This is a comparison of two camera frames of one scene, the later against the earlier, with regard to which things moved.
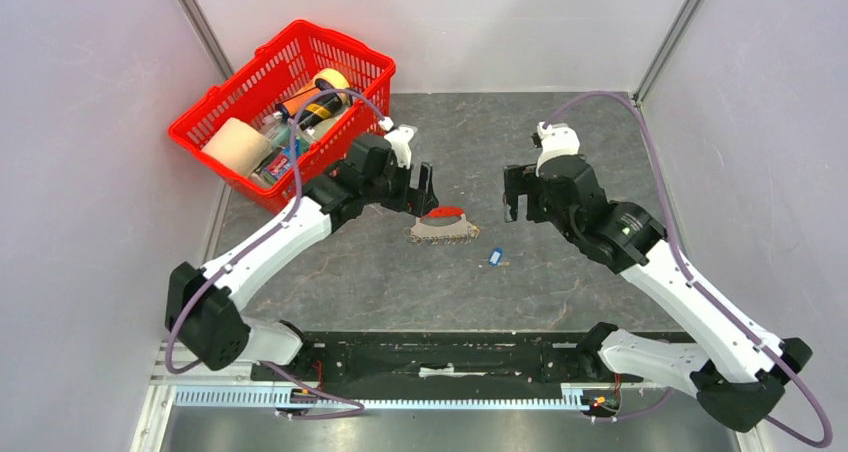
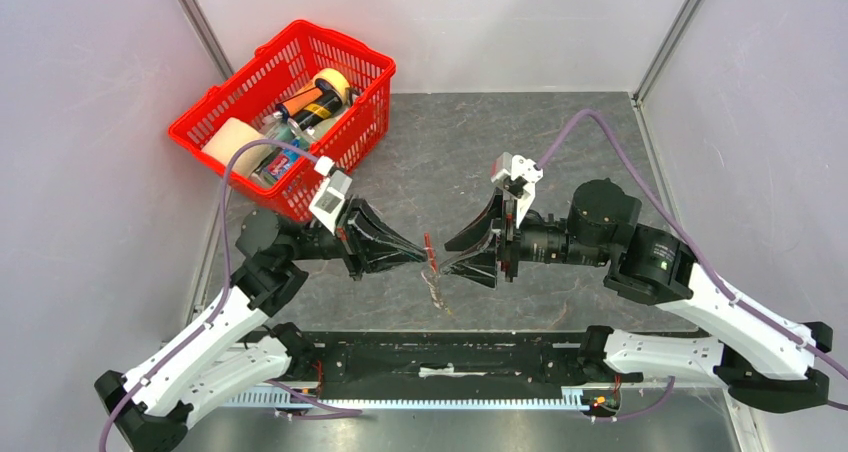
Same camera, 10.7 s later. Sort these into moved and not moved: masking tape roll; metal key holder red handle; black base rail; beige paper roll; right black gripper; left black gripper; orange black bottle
Moved: right black gripper; left black gripper; metal key holder red handle
Not moved: black base rail; masking tape roll; orange black bottle; beige paper roll
